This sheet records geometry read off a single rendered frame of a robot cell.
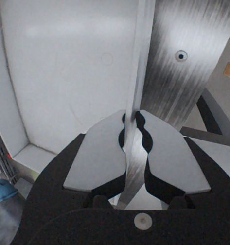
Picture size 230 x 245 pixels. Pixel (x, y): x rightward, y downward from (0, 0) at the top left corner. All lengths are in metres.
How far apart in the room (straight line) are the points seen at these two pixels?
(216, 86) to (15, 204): 1.23
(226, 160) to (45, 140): 0.38
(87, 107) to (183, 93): 0.17
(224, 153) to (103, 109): 0.29
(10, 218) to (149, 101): 0.36
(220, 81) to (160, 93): 0.95
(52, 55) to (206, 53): 0.22
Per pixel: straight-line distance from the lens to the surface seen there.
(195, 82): 0.28
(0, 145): 0.77
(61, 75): 0.18
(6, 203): 0.36
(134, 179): 0.44
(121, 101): 0.16
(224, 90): 1.23
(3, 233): 0.37
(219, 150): 0.37
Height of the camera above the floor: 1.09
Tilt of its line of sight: 54 degrees down
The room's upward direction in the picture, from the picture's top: 150 degrees counter-clockwise
